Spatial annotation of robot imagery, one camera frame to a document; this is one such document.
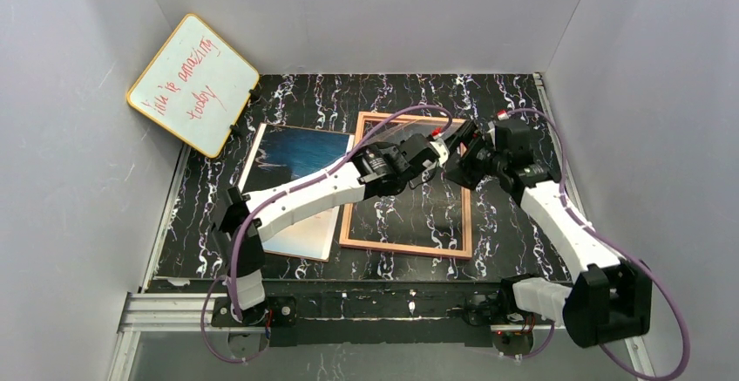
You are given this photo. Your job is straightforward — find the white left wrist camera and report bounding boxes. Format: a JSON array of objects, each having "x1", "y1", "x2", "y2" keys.
[{"x1": 430, "y1": 132, "x2": 451, "y2": 167}]

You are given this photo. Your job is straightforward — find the landscape photo board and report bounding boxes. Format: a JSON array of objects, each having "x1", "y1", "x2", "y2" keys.
[{"x1": 237, "y1": 123, "x2": 354, "y2": 262}]

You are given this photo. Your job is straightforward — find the black marble pattern board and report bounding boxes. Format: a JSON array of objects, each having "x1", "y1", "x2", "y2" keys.
[{"x1": 148, "y1": 73, "x2": 570, "y2": 291}]

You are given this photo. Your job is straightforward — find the pink wooden picture frame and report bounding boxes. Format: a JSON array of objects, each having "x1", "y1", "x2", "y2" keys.
[{"x1": 339, "y1": 111, "x2": 475, "y2": 261}]

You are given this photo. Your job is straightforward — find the yellow rimmed whiteboard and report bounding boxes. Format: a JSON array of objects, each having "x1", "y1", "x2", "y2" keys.
[{"x1": 126, "y1": 13, "x2": 260, "y2": 159}]

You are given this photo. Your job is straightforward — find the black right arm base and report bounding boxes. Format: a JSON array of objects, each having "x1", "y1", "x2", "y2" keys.
[{"x1": 462, "y1": 294, "x2": 553, "y2": 332}]

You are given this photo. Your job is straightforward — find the clear acrylic sheet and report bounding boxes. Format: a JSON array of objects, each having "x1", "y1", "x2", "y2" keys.
[{"x1": 356, "y1": 115, "x2": 463, "y2": 155}]

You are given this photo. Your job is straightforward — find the aluminium rail frame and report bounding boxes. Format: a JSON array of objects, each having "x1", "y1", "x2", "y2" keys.
[{"x1": 133, "y1": 74, "x2": 652, "y2": 369}]

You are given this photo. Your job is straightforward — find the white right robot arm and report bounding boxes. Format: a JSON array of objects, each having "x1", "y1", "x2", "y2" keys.
[{"x1": 444, "y1": 119, "x2": 652, "y2": 348}]

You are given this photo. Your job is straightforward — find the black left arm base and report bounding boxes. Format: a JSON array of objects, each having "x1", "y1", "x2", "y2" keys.
[{"x1": 209, "y1": 296, "x2": 297, "y2": 328}]

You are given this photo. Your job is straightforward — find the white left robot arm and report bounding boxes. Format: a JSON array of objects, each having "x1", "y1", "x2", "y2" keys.
[{"x1": 213, "y1": 133, "x2": 450, "y2": 319}]

